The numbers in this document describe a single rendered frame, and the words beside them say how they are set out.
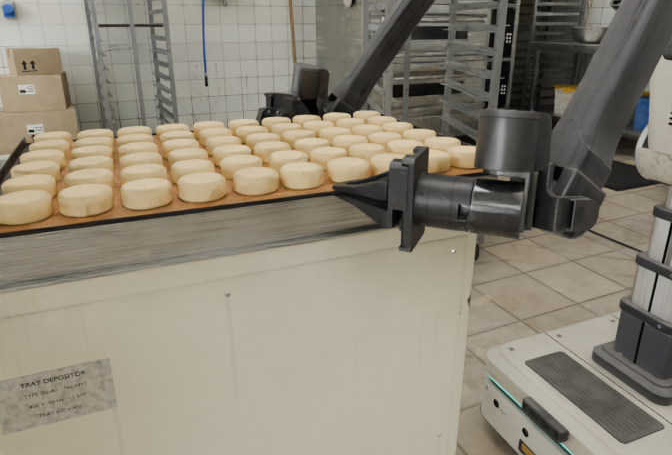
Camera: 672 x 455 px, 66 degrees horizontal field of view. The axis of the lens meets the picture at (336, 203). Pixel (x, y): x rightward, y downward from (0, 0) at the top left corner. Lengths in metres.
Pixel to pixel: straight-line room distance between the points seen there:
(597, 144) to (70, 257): 0.55
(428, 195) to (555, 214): 0.12
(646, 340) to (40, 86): 3.91
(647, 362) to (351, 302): 0.94
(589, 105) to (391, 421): 0.50
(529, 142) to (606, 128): 0.11
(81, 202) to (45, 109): 3.79
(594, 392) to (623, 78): 0.94
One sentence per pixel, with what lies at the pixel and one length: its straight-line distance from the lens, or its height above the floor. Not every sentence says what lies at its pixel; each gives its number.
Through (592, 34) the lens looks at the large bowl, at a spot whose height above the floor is 0.96.
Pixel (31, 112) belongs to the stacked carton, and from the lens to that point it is 4.30.
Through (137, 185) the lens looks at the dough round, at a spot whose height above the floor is 0.92.
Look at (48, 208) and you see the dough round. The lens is 0.57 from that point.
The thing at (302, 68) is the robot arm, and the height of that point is 0.99.
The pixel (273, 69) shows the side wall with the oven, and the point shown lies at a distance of 4.93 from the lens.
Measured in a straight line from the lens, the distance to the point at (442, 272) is 0.72.
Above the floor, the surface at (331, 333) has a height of 0.71.
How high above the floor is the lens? 1.08
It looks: 19 degrees down
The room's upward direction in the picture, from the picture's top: straight up
